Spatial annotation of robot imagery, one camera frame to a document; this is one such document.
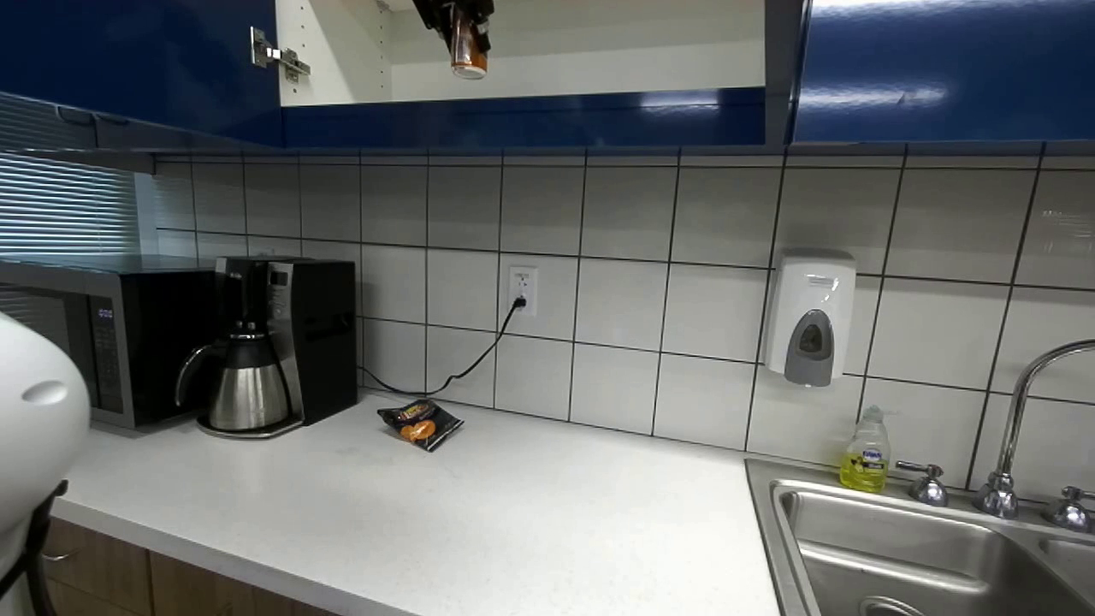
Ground chrome gooseneck faucet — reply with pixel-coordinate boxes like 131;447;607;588
977;337;1095;519

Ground black Lays chip bag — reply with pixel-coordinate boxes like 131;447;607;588
376;396;466;455

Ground stainless steel sink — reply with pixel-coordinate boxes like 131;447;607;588
747;455;1095;616

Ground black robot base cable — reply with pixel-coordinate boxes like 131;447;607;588
0;477;75;616

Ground wooden lower cabinets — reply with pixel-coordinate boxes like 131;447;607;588
12;514;336;616

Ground chrome faucet handle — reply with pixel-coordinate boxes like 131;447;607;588
1049;483;1095;534
893;458;956;511

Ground stainless steel coffee carafe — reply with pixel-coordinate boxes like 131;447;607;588
170;330;293;438

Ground white wall outlet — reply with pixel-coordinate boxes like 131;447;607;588
503;265;543;322

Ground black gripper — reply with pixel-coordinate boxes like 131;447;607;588
412;0;501;58

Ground yellow dish soap bottle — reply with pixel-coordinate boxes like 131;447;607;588
837;405;893;495

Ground black steel microwave oven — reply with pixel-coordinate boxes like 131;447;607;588
0;256;219;436

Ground white wall soap dispenser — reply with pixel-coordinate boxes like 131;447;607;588
761;249;859;391

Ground blue cupboard door with hinge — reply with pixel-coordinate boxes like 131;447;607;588
0;0;287;149

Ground black power cord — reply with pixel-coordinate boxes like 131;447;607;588
356;297;531;405

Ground closed blue cupboard door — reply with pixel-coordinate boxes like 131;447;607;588
789;0;1095;149

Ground open blue cupboard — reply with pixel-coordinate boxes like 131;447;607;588
270;0;799;154

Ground black coffee maker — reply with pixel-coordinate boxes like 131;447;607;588
211;252;361;442

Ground metal cupboard hinge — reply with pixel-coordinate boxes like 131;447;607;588
245;23;314;82

